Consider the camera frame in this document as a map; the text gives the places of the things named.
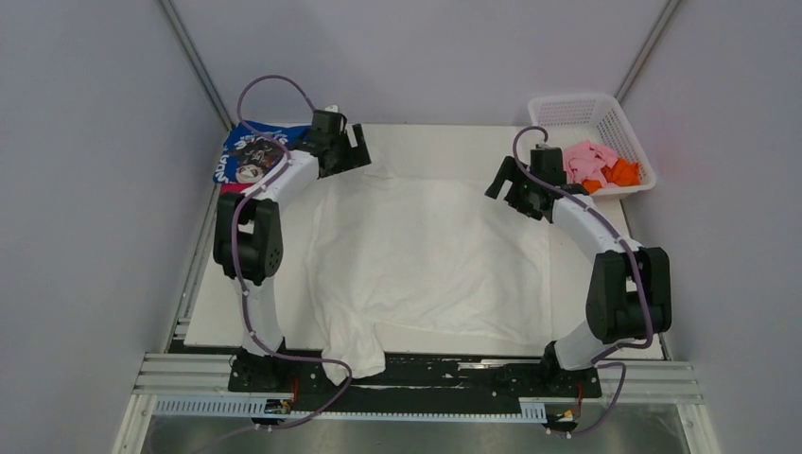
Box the white printed t shirt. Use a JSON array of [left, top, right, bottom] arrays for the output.
[[305, 176, 553, 383]]

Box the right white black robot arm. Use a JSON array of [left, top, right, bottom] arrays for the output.
[[485, 147, 671, 395]]

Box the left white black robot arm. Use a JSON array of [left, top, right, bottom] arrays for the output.
[[212, 110, 371, 392]]

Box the light pink crumpled shirt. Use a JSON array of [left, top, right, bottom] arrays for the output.
[[563, 141, 619, 188]]

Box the white plastic basket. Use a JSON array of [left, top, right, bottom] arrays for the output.
[[527, 94, 656, 200]]

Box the orange crumpled shirt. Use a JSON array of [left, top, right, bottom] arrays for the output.
[[582, 158, 640, 194]]

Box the folded blue printed t shirt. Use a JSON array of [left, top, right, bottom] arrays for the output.
[[212, 122, 308, 184]]

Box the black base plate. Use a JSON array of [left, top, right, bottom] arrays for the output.
[[228, 350, 602, 415]]

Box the white slotted cable duct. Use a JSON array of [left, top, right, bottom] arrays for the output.
[[151, 395, 548, 422]]

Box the aluminium frame rail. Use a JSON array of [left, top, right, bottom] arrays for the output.
[[132, 354, 705, 405]]

